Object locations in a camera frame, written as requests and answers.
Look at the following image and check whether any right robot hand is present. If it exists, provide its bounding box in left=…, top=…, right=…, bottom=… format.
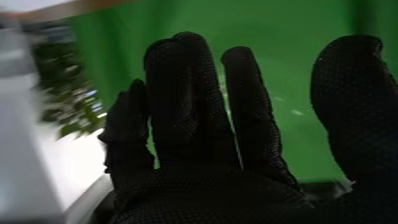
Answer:
left=95, top=31, right=398, bottom=224

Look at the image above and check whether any green leafy plant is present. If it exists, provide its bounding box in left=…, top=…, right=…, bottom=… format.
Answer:
left=31, top=41, right=109, bottom=139

